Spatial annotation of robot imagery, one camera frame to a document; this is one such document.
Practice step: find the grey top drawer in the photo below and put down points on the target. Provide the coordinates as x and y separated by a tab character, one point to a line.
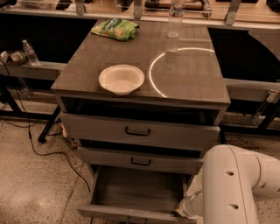
148	133

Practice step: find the grey drawer cabinet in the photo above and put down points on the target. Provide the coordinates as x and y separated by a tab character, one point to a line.
182	83

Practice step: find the grey side shelf left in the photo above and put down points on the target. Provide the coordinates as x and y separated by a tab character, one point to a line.
45	71

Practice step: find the black table leg right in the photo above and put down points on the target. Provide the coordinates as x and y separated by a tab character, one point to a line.
223	139

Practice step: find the clear water bottle on cabinet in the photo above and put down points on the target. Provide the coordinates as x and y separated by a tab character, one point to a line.
176	14

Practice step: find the grey side shelf right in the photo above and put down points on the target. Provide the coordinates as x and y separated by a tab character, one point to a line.
250	90

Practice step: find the black table leg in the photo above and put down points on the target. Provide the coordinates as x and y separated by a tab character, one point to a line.
42	137
223	139

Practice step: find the grey middle drawer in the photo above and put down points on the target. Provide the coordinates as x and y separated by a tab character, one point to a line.
139	160

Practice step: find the black table leg left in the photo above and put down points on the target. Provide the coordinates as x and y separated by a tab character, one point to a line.
42	137

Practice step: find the small water bottle on shelf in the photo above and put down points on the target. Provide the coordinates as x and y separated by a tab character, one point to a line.
30	53

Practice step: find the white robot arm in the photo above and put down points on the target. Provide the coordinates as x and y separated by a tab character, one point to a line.
231	178

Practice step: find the grey side shelf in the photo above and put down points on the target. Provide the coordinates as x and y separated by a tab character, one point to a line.
250	90
45	71

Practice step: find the green chip bag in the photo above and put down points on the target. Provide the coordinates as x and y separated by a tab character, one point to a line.
116	28

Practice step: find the grey bottom drawer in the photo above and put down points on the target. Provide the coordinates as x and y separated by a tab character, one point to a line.
136	196

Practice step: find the grey drawer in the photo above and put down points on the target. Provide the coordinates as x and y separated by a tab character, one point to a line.
148	133
139	160
136	196

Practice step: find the white paper bowl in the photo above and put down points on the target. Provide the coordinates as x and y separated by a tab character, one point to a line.
121	79

